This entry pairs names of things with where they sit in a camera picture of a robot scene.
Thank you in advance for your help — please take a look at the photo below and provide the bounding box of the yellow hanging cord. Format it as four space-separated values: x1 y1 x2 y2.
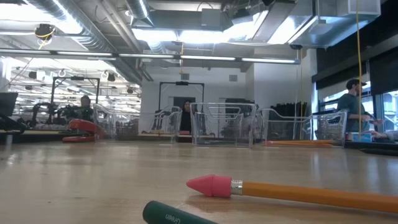
355 0 364 135

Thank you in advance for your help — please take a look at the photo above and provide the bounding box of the black gantry frame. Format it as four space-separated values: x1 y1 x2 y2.
158 81 205 110
50 76 101 125

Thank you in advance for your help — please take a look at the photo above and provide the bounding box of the long ceiling light strip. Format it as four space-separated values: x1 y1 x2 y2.
0 48 302 65

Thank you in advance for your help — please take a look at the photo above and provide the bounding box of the clear plastic bin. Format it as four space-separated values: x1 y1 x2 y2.
189 101 258 148
257 108 348 149
92 103 183 144

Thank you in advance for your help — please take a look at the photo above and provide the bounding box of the orange pencil pink eraser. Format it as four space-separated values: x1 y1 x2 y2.
185 174 398 215
262 142 335 149

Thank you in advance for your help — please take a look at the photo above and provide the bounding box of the person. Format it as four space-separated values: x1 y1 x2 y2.
179 100 193 133
76 95 95 123
336 78 385 134

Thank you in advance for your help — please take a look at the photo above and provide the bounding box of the blue box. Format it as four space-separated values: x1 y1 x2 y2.
346 131 373 144

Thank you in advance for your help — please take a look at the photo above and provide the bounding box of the red stapler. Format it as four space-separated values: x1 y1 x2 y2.
61 118 106 144

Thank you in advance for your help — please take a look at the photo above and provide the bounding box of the green crayon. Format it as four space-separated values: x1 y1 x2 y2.
142 200 220 224

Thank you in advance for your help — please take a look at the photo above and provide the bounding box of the person's forearm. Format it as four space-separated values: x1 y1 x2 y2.
369 129 398 141

